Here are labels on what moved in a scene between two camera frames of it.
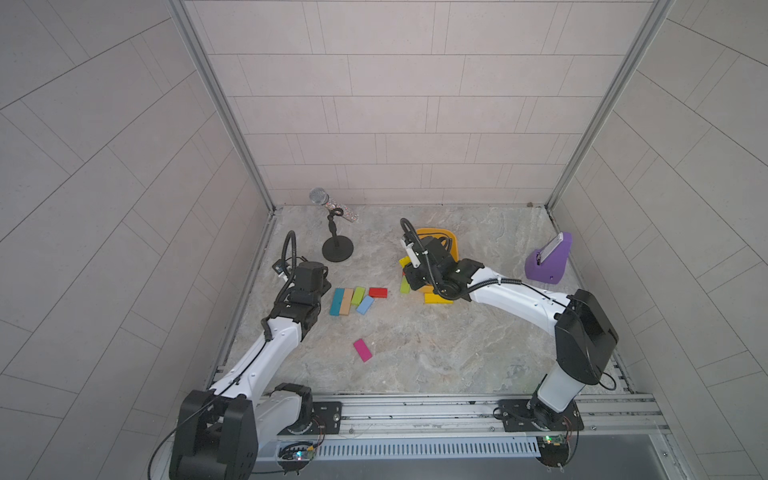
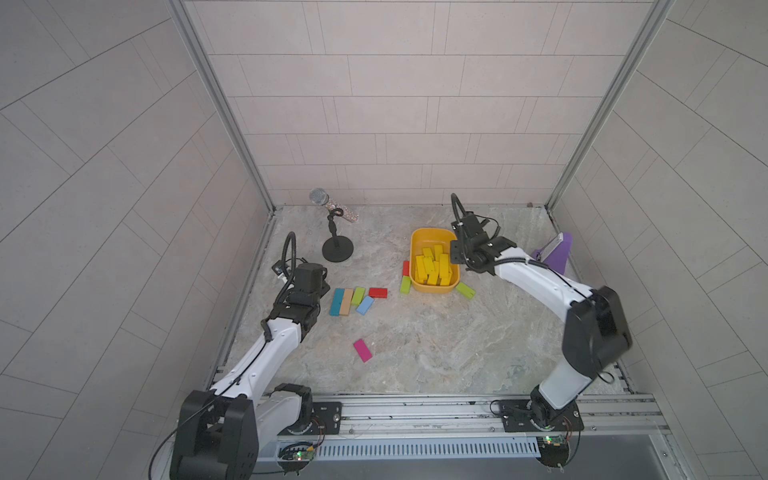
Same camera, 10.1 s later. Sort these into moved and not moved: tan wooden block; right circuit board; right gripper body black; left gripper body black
Moved: right gripper body black
Not moved: right circuit board; left gripper body black; tan wooden block
